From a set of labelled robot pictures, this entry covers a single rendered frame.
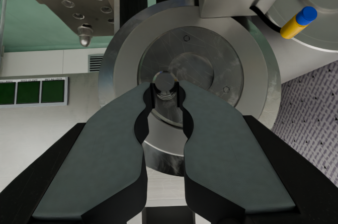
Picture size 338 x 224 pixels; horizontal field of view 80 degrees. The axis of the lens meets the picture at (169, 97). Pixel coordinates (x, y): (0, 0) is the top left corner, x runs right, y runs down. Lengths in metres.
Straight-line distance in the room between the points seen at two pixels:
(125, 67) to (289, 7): 0.14
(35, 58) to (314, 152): 3.51
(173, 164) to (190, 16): 0.11
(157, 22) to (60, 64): 3.24
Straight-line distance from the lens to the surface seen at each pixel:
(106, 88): 0.17
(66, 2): 0.50
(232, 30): 0.17
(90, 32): 0.56
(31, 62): 3.63
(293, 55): 0.21
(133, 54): 0.16
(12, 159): 0.61
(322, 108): 0.32
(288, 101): 0.39
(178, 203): 0.51
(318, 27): 0.21
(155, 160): 0.16
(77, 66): 3.26
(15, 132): 0.61
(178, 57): 0.15
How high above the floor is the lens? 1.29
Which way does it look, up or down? 9 degrees down
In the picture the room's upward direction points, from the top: 178 degrees clockwise
